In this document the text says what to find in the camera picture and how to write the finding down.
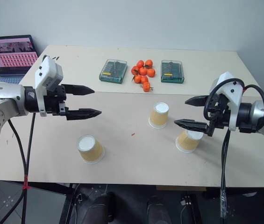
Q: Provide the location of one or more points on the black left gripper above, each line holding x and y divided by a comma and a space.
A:
53, 102

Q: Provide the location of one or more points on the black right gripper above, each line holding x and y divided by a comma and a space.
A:
223, 116

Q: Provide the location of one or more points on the yellow ribbed paper cup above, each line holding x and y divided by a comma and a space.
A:
187, 142
90, 149
159, 115

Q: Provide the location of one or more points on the green clear screwdriver bit case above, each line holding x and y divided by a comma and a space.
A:
172, 71
113, 71

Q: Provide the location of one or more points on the open grey laptop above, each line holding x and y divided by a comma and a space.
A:
10, 56

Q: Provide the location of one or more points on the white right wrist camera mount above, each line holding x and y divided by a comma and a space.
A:
233, 95

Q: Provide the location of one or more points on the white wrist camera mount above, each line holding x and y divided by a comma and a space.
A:
48, 70
233, 95

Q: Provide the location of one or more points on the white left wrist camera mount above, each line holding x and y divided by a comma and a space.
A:
48, 70

